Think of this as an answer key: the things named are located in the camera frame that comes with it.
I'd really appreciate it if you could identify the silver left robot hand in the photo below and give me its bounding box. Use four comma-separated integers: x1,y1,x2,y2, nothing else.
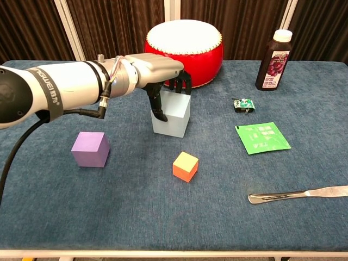
125,53,192,122

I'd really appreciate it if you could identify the large light blue cube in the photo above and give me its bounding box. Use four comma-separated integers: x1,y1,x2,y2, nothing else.
151,89,191,139

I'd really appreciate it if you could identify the small orange yellow cube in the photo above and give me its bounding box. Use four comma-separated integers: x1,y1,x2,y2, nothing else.
172,151,200,183

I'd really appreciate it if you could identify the purple cube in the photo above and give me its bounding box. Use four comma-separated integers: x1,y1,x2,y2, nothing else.
71,131,111,168

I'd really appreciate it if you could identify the red drum white skin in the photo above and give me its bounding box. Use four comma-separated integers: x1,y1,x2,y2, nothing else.
144,19,225,90

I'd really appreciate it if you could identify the dark brown curtain panel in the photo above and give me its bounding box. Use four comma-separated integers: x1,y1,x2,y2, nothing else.
287,0,348,62
66,0,165,61
0,0,76,64
180,0,289,61

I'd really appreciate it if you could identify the small crumpled green wrapper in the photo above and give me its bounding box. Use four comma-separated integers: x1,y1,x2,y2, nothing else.
231,97,257,114

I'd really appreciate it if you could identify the dark grape juice bottle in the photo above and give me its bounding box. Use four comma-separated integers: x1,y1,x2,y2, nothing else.
254,29,294,91

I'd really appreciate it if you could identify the flat green sachet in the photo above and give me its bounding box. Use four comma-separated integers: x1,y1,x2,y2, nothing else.
234,121,292,156

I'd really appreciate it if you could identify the blue fabric table mat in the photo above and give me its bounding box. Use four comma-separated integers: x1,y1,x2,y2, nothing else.
0,60,348,252

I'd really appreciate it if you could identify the silver butter knife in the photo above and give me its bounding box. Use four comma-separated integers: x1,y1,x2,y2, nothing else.
247,185,348,205

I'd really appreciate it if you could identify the white partition post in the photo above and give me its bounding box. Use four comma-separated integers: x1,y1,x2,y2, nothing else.
53,0,86,61
163,0,182,24
279,0,299,32

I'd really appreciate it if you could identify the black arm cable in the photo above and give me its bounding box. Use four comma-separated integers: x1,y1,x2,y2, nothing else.
0,94,113,209

